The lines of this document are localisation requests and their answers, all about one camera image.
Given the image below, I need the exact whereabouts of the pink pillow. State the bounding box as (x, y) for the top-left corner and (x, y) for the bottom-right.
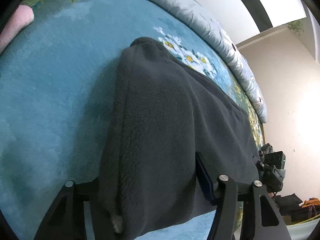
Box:
(0, 5), (34, 53)

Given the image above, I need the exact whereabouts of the white black wardrobe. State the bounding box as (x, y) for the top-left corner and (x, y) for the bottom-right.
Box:
(197, 0), (306, 44)

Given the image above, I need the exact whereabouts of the blue floral quilt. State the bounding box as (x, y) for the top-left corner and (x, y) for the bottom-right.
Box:
(107, 0), (267, 124)

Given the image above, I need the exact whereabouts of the teal floral bed blanket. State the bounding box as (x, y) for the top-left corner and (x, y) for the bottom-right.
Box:
(1, 0), (264, 239)

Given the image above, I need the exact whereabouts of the orange hanging garment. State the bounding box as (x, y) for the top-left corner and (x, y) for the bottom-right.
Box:
(302, 198), (320, 208)

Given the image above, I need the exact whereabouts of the green hanging plant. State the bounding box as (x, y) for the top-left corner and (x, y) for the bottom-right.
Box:
(287, 20), (304, 36)

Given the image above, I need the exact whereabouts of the hanging black coat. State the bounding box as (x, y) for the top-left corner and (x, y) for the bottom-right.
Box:
(274, 194), (310, 222)

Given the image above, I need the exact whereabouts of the black white fleece jacket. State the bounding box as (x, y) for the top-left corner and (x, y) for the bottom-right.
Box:
(98, 37), (258, 239)

